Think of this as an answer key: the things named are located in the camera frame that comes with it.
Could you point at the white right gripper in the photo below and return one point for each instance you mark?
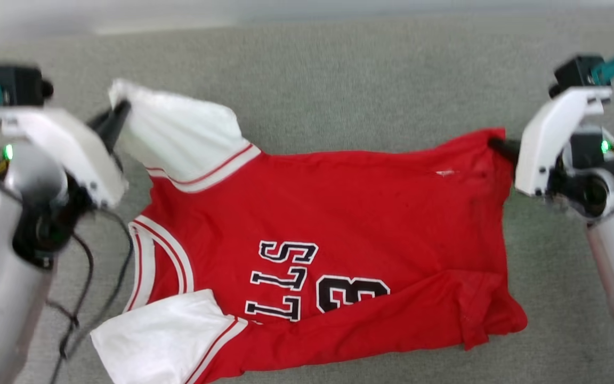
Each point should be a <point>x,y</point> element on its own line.
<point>544,138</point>

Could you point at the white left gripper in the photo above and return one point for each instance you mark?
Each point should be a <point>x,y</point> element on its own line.
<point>67,144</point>

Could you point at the red Bulls basketball jersey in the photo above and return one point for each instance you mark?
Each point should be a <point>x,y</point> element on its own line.
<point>365,213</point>

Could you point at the grey fabric sofa cushion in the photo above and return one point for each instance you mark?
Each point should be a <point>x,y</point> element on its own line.
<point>339,80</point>

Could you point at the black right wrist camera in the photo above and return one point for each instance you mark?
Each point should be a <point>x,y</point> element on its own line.
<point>573,74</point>

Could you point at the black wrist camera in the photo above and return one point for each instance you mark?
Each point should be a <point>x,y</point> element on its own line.
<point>14,85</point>
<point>573,74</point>

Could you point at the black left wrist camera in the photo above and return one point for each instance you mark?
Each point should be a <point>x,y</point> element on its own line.
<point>14,85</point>

